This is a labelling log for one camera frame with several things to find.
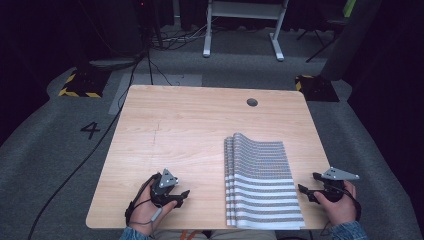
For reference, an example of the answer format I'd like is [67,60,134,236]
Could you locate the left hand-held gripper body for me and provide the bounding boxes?
[149,168,180,206]

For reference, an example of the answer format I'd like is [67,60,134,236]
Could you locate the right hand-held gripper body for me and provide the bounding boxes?
[312,166,361,203]

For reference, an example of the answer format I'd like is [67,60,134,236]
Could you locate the person's right hand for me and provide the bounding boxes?
[313,180,358,228]

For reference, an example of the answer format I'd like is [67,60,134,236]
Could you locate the person's left hand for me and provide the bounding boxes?
[128,177,178,236]

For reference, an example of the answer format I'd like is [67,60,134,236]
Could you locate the striped grey white towel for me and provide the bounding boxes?
[222,132,306,231]

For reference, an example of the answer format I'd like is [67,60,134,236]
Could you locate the black yellow striped stand base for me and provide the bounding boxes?
[294,74,341,103]
[57,64,113,99]

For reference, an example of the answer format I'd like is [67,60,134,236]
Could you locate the black tripod stand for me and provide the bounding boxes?
[295,18,346,64]

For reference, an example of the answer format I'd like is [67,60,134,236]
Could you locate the grey curtain column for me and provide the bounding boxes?
[319,0,384,82]

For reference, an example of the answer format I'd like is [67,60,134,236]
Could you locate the green strip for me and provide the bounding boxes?
[342,0,357,18]

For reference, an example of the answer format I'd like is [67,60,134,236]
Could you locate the left hand-held gripper cable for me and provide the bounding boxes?
[124,172,165,238]

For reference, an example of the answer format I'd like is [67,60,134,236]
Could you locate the hand-held gripper cable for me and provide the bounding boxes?
[124,172,165,238]
[328,184,363,223]

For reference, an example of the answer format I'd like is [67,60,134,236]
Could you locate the right hand-held gripper cable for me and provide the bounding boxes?
[328,184,363,223]

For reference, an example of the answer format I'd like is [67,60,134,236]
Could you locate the orange strap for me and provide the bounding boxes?
[179,229,202,240]

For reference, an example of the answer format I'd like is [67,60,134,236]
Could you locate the long black floor cable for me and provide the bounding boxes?
[27,49,148,240]

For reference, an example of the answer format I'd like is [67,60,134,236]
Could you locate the bundle of floor cables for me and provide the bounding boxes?
[148,24,209,52]

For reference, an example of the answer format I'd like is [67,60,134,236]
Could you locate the white metal desk frame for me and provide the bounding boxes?
[202,0,290,63]

